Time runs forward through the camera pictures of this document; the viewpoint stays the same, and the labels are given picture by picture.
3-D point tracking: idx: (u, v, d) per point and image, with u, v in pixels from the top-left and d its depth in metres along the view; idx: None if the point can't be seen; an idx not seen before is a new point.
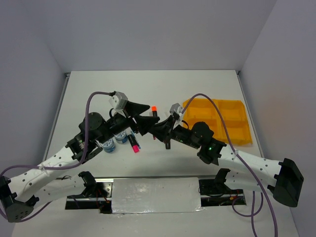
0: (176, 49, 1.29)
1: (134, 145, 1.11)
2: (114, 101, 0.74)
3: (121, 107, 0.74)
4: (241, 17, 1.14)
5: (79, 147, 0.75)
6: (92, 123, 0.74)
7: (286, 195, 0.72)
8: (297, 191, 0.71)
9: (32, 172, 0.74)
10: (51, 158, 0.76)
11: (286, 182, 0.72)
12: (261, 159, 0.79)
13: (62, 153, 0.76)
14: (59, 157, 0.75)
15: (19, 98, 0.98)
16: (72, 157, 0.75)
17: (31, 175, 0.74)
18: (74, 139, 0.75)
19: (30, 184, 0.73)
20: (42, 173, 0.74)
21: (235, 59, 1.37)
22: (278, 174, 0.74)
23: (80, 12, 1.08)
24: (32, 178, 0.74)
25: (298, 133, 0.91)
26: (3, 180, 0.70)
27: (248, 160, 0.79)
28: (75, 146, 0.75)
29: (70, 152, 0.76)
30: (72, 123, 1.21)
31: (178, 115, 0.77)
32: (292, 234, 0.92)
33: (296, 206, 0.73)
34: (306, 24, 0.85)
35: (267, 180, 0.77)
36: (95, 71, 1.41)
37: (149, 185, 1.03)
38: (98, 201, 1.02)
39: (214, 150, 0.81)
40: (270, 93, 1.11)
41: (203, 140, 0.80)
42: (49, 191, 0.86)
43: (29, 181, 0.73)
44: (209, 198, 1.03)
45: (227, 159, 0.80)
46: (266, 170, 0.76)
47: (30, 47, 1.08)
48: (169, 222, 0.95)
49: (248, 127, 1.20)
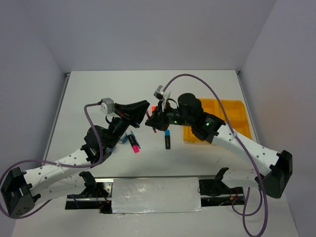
0: (176, 49, 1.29)
1: (134, 145, 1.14)
2: (103, 108, 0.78)
3: (112, 111, 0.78)
4: (241, 17, 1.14)
5: (92, 154, 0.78)
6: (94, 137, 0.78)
7: (275, 186, 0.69)
8: (285, 183, 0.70)
9: (49, 167, 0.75)
10: (65, 156, 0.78)
11: (280, 174, 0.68)
12: (259, 146, 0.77)
13: (78, 154, 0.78)
14: (75, 158, 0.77)
15: (19, 98, 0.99)
16: (87, 159, 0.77)
17: (48, 170, 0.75)
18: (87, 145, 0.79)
19: (45, 178, 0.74)
20: (57, 169, 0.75)
21: (235, 59, 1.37)
22: (273, 164, 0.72)
23: (81, 12, 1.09)
24: (48, 173, 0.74)
25: (298, 133, 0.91)
26: (19, 171, 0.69)
27: (248, 145, 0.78)
28: (88, 151, 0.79)
29: (84, 154, 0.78)
30: (72, 123, 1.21)
31: (161, 95, 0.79)
32: (292, 234, 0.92)
33: (278, 197, 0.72)
34: (305, 23, 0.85)
35: (260, 168, 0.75)
36: (95, 71, 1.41)
37: (150, 185, 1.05)
38: (98, 201, 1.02)
39: (210, 127, 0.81)
40: (270, 92, 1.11)
41: (192, 111, 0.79)
42: (50, 189, 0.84)
43: (45, 176, 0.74)
44: (209, 198, 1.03)
45: (224, 138, 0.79)
46: (262, 158, 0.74)
47: (30, 47, 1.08)
48: (169, 222, 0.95)
49: (248, 127, 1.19)
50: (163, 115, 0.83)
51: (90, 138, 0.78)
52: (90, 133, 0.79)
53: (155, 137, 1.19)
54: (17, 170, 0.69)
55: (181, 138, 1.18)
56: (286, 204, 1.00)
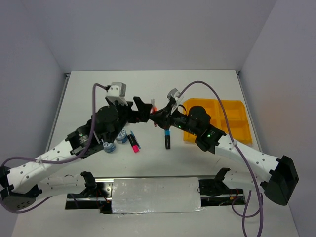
0: (176, 49, 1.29)
1: (134, 145, 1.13)
2: (115, 91, 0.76)
3: (123, 95, 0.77)
4: (241, 17, 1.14)
5: (79, 142, 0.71)
6: (107, 115, 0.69)
7: (277, 192, 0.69)
8: (290, 190, 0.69)
9: (30, 165, 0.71)
10: (49, 150, 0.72)
11: (280, 179, 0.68)
12: (259, 152, 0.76)
13: (61, 146, 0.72)
14: (58, 151, 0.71)
15: (19, 98, 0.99)
16: (70, 152, 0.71)
17: (29, 168, 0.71)
18: (75, 134, 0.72)
19: (27, 178, 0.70)
20: (39, 167, 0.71)
21: (235, 59, 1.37)
22: (273, 170, 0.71)
23: (81, 12, 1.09)
24: (29, 172, 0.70)
25: (299, 133, 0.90)
26: (2, 171, 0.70)
27: (247, 152, 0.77)
28: (75, 141, 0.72)
29: (69, 146, 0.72)
30: (73, 123, 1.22)
31: (174, 98, 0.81)
32: (292, 234, 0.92)
33: (285, 204, 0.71)
34: (306, 24, 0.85)
35: (262, 174, 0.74)
36: (95, 71, 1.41)
37: (150, 185, 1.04)
38: (98, 201, 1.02)
39: (212, 138, 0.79)
40: (270, 92, 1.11)
41: (201, 125, 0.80)
42: (52, 185, 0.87)
43: (27, 175, 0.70)
44: (209, 198, 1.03)
45: (224, 148, 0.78)
46: (262, 165, 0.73)
47: (30, 47, 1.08)
48: (169, 222, 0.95)
49: (248, 127, 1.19)
50: (170, 117, 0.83)
51: (99, 117, 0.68)
52: (101, 111, 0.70)
53: (155, 137, 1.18)
54: (1, 170, 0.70)
55: (181, 138, 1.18)
56: (287, 205, 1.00)
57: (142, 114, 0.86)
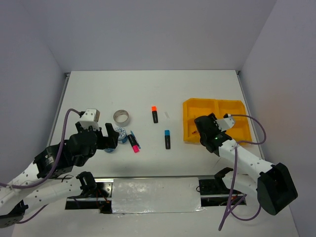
0: (176, 49, 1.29)
1: (134, 145, 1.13)
2: (90, 114, 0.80)
3: (97, 120, 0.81)
4: (241, 17, 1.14)
5: (46, 163, 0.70)
6: (86, 139, 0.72)
7: (267, 197, 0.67)
8: (280, 197, 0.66)
9: (3, 190, 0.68)
10: (19, 175, 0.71)
11: (270, 181, 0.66)
12: (256, 156, 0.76)
13: (30, 170, 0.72)
14: (26, 175, 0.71)
15: (19, 98, 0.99)
16: (37, 175, 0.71)
17: (2, 193, 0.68)
18: (40, 156, 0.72)
19: (2, 203, 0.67)
20: (11, 191, 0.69)
21: (235, 59, 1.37)
22: (264, 172, 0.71)
23: (81, 12, 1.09)
24: (4, 196, 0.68)
25: (299, 134, 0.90)
26: None
27: (243, 155, 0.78)
28: (41, 164, 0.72)
29: (36, 169, 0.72)
30: (72, 123, 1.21)
31: (227, 115, 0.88)
32: (292, 233, 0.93)
33: (275, 214, 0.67)
34: (306, 24, 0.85)
35: (255, 176, 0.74)
36: (95, 71, 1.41)
37: (150, 185, 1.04)
38: (98, 201, 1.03)
39: (218, 140, 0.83)
40: (270, 92, 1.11)
41: (203, 126, 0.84)
42: (40, 198, 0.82)
43: (1, 200, 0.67)
44: (209, 198, 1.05)
45: (225, 148, 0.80)
46: (256, 167, 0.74)
47: (30, 49, 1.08)
48: (169, 222, 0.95)
49: (247, 127, 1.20)
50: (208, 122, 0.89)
51: (77, 138, 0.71)
52: (81, 134, 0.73)
53: (155, 137, 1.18)
54: None
55: (181, 138, 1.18)
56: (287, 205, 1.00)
57: (113, 139, 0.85)
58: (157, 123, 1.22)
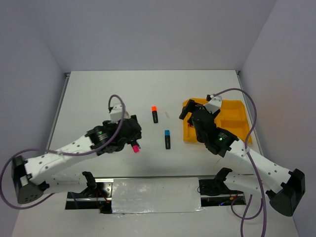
0: (176, 49, 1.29)
1: None
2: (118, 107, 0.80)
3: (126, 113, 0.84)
4: (241, 17, 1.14)
5: (98, 138, 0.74)
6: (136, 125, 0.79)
7: (286, 205, 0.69)
8: (297, 202, 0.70)
9: (50, 156, 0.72)
10: (68, 144, 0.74)
11: (291, 193, 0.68)
12: (271, 163, 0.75)
13: (82, 141, 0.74)
14: (78, 145, 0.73)
15: (19, 98, 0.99)
16: (91, 146, 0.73)
17: (49, 158, 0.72)
18: (94, 131, 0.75)
19: (46, 168, 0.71)
20: (59, 157, 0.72)
21: (235, 59, 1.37)
22: (285, 182, 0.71)
23: (81, 12, 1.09)
24: (50, 162, 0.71)
25: (299, 134, 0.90)
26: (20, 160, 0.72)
27: (259, 162, 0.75)
28: (93, 138, 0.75)
29: (89, 141, 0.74)
30: (72, 123, 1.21)
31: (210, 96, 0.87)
32: (292, 233, 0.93)
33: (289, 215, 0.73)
34: (306, 23, 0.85)
35: (271, 184, 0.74)
36: (95, 71, 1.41)
37: (150, 185, 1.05)
38: (98, 201, 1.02)
39: (223, 141, 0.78)
40: (270, 92, 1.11)
41: (204, 126, 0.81)
42: (58, 181, 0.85)
43: (46, 165, 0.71)
44: (209, 198, 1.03)
45: (236, 154, 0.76)
46: (274, 176, 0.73)
47: (30, 48, 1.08)
48: (169, 222, 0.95)
49: (247, 126, 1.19)
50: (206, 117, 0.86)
51: (131, 122, 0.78)
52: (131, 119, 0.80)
53: (155, 137, 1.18)
54: (19, 159, 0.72)
55: (181, 138, 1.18)
56: None
57: None
58: (157, 123, 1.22)
